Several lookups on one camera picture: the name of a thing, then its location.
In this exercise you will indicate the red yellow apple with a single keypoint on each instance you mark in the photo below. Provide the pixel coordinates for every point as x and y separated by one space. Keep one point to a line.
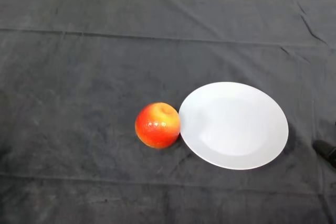
157 127

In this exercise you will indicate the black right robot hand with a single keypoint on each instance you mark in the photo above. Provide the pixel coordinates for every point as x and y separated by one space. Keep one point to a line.
325 149

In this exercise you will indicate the dark grey cloth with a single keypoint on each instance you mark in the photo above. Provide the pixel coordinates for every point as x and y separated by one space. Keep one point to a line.
78 77

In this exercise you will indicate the white round plate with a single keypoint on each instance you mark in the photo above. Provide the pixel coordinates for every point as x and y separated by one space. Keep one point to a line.
236 129

